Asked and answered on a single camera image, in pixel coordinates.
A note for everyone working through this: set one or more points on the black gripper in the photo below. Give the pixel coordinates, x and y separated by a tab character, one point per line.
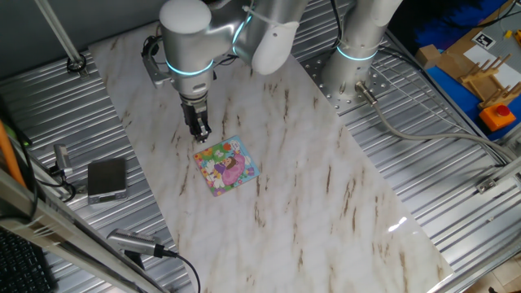
194	110

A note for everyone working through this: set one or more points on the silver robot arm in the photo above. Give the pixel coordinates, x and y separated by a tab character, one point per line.
185	45

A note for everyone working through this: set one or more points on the colourful fairy puzzle board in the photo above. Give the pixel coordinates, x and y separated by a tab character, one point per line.
228	169

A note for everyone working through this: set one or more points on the silver digital scale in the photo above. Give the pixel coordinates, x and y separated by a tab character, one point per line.
106	179

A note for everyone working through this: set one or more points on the white marble pattern board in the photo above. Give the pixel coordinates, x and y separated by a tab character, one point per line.
305	183

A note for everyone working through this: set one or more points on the metal pole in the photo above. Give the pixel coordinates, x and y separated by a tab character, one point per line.
57	30

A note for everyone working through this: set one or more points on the orange tube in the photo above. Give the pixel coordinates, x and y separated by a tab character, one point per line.
10	158

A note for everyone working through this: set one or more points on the black keyboard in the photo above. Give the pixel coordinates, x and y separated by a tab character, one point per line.
20	268

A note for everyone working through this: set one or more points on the small cardboard box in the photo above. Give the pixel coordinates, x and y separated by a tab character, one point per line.
427	57

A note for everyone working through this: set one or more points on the blue mat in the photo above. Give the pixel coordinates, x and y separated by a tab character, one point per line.
452	87

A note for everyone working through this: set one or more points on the wooden peg rack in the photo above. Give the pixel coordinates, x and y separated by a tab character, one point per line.
486	79

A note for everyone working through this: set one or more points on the black white marker tag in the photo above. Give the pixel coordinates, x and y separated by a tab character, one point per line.
483	40

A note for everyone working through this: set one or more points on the orange emergency stop button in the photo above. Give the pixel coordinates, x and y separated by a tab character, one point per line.
497	118

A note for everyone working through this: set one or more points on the white paper sheet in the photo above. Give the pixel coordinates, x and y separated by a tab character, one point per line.
510	75

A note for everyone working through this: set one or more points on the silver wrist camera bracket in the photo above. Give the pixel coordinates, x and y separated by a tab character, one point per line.
156	75

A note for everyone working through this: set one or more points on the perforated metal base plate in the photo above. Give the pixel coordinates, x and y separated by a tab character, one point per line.
312	75

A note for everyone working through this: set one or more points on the silver camera with black plug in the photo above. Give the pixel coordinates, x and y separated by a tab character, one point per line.
132	241

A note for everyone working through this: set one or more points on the silver camera with vents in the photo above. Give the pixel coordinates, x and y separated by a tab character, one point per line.
62	156

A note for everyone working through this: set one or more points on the aluminium frame beam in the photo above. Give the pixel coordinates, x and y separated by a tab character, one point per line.
61	236

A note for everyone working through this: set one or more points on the metal corner bracket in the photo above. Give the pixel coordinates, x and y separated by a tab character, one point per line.
486	186

